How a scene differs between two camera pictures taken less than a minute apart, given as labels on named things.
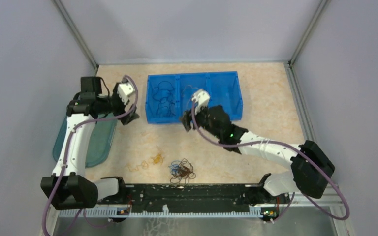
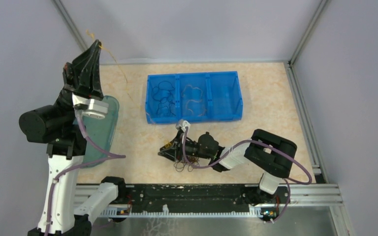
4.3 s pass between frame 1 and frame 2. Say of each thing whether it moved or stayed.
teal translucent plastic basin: stayed
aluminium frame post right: stayed
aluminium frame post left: stayed
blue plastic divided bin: stayed
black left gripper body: moved
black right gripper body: moved
